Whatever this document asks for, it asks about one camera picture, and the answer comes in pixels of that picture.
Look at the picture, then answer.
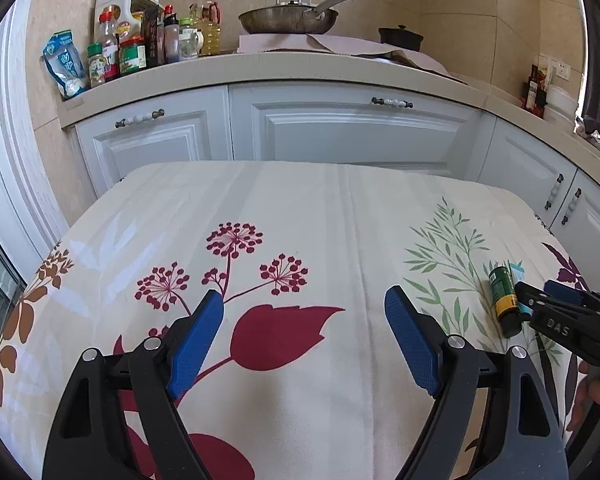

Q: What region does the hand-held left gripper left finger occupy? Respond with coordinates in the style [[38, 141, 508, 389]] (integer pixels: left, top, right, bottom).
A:
[[42, 289, 226, 480]]

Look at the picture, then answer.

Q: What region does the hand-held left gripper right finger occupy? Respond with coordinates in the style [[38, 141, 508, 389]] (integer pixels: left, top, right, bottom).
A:
[[384, 285, 570, 480]]

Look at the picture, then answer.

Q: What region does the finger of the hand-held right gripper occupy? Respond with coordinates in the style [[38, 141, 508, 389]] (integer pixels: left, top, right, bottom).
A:
[[513, 282, 583, 320], [544, 280, 600, 311]]

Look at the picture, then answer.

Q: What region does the green bottle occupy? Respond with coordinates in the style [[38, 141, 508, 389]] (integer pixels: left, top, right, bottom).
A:
[[487, 266, 524, 339]]

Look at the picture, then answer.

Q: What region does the floral tablecloth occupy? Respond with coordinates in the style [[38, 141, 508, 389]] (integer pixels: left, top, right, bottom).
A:
[[0, 161, 597, 480]]

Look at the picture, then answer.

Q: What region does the white pot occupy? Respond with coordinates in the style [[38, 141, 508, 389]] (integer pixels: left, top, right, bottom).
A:
[[545, 85, 581, 126]]

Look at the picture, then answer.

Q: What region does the dark sauce bottle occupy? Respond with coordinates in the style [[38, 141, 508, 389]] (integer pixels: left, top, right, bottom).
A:
[[522, 65, 551, 111]]

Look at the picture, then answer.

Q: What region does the white kitchen cabinet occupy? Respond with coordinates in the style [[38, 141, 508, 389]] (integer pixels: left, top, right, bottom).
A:
[[75, 82, 600, 281]]

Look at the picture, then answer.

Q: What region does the beige kitchen counter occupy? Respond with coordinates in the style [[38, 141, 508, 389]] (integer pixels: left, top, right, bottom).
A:
[[60, 50, 600, 211]]

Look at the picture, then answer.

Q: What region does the black pot with lid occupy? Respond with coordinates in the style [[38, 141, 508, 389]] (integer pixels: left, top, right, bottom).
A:
[[378, 24, 425, 52]]

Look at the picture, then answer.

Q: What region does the blue and white pouch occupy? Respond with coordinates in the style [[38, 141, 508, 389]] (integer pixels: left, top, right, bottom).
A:
[[42, 30, 90, 100]]

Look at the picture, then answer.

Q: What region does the cluster of condiment bottles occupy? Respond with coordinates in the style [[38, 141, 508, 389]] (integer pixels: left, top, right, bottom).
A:
[[86, 0, 203, 83]]

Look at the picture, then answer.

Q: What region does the yellow cooking oil bottle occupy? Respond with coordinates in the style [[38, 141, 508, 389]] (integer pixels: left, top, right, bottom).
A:
[[199, 0, 222, 57]]

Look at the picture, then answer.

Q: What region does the steel frying pan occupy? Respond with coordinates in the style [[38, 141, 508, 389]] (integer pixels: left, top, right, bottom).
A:
[[238, 0, 373, 36]]

